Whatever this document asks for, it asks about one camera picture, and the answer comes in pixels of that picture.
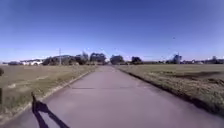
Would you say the row of trees and buildings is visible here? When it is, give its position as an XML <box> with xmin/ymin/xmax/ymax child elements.
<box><xmin>42</xmin><ymin>51</ymin><xmax>224</xmax><ymax>67</ymax></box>

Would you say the grey asphalt path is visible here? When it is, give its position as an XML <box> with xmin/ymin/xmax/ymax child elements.
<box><xmin>0</xmin><ymin>65</ymin><xmax>224</xmax><ymax>128</ymax></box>

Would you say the dry grass field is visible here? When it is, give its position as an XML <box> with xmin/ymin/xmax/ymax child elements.
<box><xmin>114</xmin><ymin>63</ymin><xmax>224</xmax><ymax>117</ymax></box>
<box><xmin>0</xmin><ymin>64</ymin><xmax>98</xmax><ymax>125</ymax></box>

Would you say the low white building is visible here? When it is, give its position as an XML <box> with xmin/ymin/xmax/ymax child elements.
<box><xmin>19</xmin><ymin>59</ymin><xmax>44</xmax><ymax>67</ymax></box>

